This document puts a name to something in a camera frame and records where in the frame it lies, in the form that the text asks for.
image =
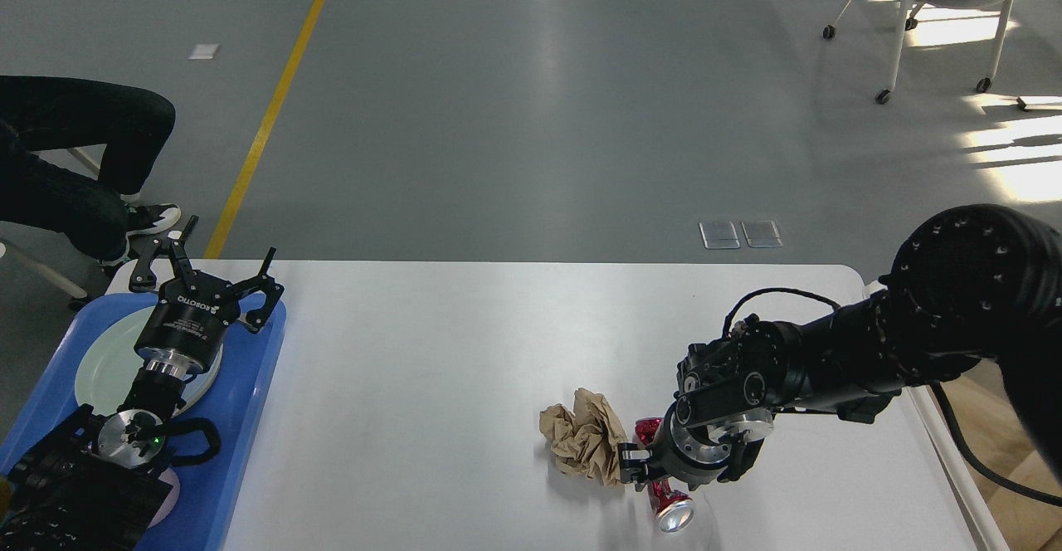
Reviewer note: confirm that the brown paper ball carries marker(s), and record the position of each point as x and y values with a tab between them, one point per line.
585	438

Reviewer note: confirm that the grey floor outlet plate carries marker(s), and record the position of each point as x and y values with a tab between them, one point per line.
728	235

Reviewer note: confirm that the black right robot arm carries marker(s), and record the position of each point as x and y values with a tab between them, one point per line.
971	284

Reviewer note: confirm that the person leg dark jeans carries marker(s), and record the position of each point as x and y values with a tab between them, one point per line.
74	152

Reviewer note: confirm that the white plastic bin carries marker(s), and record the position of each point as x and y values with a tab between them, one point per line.
987	535

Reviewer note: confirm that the crushed red soda can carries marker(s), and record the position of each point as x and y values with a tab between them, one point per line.
673	509

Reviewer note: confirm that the blue plastic tray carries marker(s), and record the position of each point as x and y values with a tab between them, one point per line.
234	402

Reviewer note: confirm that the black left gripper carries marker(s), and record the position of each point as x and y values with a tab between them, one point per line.
189	319

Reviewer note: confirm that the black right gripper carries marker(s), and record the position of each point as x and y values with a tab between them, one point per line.
676	453

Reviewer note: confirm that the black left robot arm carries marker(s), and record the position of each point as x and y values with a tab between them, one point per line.
137	435

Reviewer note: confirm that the green plate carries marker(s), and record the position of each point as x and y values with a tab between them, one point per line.
111	363

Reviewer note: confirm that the brown paper bag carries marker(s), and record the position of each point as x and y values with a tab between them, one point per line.
993	431
1026	524

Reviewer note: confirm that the black green sneaker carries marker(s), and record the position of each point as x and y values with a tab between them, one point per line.
143	221

